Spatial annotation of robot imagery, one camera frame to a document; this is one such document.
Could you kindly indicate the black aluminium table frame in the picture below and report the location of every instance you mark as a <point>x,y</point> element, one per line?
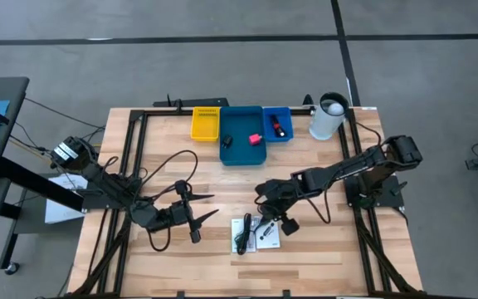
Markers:
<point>141,145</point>

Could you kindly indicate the white paper sheet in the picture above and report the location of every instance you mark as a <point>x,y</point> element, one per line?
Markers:
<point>60,212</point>

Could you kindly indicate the pink USB wall charger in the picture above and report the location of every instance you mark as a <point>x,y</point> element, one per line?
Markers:
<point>255,139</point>

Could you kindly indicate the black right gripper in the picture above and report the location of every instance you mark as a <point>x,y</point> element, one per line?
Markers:
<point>276,195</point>

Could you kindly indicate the black bar bracket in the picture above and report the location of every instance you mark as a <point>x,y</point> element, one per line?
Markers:
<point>197,102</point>

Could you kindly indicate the white cylindrical lamp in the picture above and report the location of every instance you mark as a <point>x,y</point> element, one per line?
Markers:
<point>324,122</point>

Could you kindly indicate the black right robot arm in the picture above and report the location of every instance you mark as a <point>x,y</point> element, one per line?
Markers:
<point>347,170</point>

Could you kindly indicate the large teal plastic bin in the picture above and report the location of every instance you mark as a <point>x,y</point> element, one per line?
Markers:
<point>239,155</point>

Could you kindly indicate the yellow plastic bin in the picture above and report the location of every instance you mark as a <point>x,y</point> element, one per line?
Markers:
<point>205,124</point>

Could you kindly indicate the small blue plastic bin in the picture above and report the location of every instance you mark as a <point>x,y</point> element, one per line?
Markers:
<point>289,124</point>

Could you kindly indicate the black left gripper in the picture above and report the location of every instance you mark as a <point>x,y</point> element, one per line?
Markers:
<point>183,214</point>

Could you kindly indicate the black power adapter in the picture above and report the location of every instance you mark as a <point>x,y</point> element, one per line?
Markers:
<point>227,141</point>

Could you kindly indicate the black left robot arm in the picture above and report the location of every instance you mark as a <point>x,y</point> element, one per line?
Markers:
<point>110,182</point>

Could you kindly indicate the black caster wheel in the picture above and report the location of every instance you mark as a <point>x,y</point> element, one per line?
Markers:
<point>11,268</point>

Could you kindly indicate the black table clamp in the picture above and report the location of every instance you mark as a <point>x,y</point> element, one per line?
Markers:
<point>308,101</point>

